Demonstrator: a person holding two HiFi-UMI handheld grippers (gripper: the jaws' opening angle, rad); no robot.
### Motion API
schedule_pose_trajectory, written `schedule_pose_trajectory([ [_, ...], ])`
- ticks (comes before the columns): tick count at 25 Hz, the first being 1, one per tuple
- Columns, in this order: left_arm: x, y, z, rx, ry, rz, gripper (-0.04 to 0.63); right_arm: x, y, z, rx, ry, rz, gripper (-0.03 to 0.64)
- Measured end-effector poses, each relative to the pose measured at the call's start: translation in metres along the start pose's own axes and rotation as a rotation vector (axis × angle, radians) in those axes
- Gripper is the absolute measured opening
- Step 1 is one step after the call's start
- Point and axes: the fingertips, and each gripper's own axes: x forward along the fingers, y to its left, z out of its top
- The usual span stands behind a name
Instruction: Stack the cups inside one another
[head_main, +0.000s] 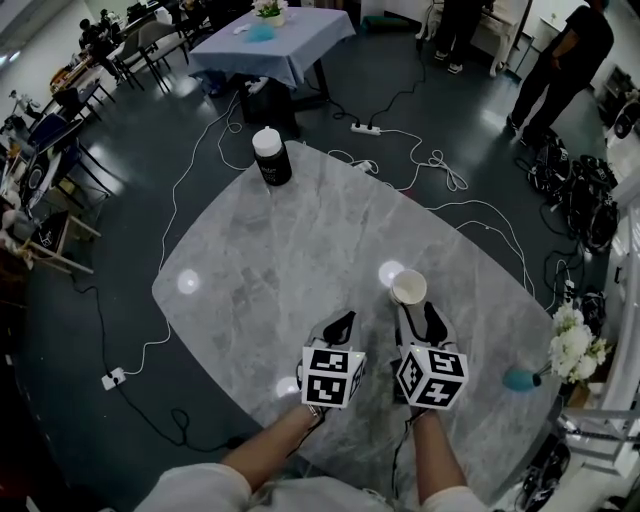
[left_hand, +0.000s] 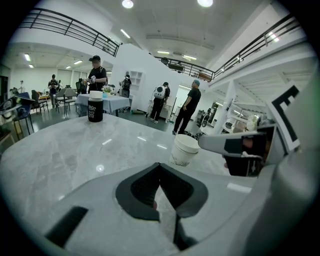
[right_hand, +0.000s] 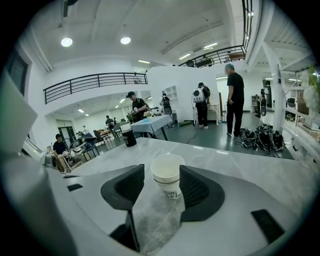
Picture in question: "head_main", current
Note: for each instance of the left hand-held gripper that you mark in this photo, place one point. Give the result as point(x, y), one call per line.
point(330, 377)

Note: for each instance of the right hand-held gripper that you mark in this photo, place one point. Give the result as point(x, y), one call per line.
point(432, 377)

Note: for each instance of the short white cup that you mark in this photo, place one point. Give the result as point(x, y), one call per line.
point(409, 286)

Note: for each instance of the person's right forearm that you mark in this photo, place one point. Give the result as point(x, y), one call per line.
point(437, 460)

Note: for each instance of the person's left forearm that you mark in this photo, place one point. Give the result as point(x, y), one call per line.
point(270, 450)

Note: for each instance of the white artificial flower bouquet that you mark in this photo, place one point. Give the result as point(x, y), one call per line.
point(575, 345)

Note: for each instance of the white power adapter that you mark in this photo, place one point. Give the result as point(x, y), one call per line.
point(365, 164)

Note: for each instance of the black bag with white print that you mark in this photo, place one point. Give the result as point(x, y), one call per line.
point(545, 470)
point(595, 175)
point(550, 167)
point(592, 312)
point(600, 225)

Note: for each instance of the black bottle with white cap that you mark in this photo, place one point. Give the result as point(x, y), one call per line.
point(272, 160)

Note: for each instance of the white power strip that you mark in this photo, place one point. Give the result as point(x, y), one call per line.
point(256, 85)
point(366, 129)
point(113, 378)

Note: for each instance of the white metal shelving rack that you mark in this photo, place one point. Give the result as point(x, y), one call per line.
point(625, 260)

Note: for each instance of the black square table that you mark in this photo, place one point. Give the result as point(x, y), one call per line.
point(267, 107)

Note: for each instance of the teal broom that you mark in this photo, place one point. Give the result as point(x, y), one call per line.
point(512, 75)

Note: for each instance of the light wooden chair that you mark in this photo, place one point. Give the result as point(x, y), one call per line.
point(60, 257)

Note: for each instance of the blue tablecloth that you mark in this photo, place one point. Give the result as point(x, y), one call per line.
point(280, 45)

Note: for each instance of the white ornate console table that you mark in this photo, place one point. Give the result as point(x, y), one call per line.
point(500, 35)

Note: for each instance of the green rolled mat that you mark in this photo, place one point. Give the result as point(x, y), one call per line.
point(382, 24)

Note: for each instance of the black tote bag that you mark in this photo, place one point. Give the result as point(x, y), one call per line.
point(50, 232)

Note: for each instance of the small white object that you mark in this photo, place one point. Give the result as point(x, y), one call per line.
point(240, 29)

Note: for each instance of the white pot with flowers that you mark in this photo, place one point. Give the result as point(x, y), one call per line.
point(270, 10)

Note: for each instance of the black case with white outline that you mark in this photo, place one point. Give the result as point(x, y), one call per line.
point(36, 176)

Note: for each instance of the dark blue chair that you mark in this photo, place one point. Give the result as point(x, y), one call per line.
point(55, 132)

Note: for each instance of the grey upholstered chair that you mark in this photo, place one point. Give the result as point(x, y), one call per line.
point(155, 32)
point(127, 47)

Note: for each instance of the cluttered wooden side table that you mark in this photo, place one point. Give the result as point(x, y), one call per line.
point(70, 70)

